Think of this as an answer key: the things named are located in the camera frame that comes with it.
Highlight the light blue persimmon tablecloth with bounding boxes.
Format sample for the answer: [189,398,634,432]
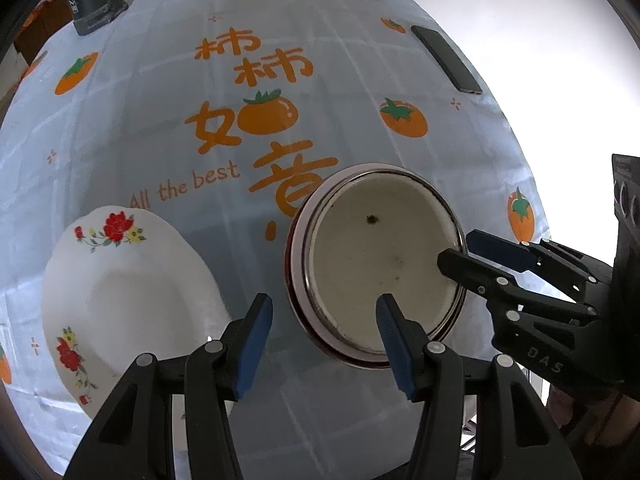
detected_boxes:
[1,0,550,479]

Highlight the black smartphone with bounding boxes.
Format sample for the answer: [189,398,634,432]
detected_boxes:
[411,25,483,94]

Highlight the white red flower plate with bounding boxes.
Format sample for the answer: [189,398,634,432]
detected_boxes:
[41,206,231,417]

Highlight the red white enamel bowl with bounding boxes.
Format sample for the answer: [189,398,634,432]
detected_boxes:
[284,162,466,370]

